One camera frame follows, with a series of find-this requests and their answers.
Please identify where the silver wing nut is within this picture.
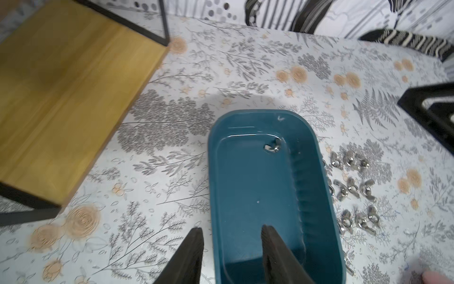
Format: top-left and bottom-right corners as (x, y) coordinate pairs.
(343, 251), (355, 276)
(330, 151), (344, 170)
(355, 153), (370, 173)
(333, 179), (349, 202)
(359, 179), (376, 202)
(347, 177), (360, 199)
(264, 138), (281, 153)
(344, 150), (356, 168)
(355, 213), (376, 236)
(338, 209), (353, 235)
(367, 205), (381, 228)

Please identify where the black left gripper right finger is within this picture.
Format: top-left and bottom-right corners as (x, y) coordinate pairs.
(261, 225), (314, 284)

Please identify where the teal plastic storage box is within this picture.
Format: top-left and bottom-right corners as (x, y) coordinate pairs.
(208, 110), (346, 284)

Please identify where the pink plush toy red hat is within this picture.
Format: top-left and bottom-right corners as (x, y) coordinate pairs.
(422, 271), (454, 284)

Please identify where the wooden shelf black metal frame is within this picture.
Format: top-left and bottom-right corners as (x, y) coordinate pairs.
(1, 1), (170, 226)

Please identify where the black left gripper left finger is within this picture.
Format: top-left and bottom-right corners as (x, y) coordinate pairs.
(154, 227), (204, 284)

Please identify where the black white striped cloth roll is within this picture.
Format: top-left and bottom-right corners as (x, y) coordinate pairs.
(359, 28), (454, 62)

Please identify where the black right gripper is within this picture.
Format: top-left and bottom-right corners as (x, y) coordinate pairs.
(397, 82), (454, 154)

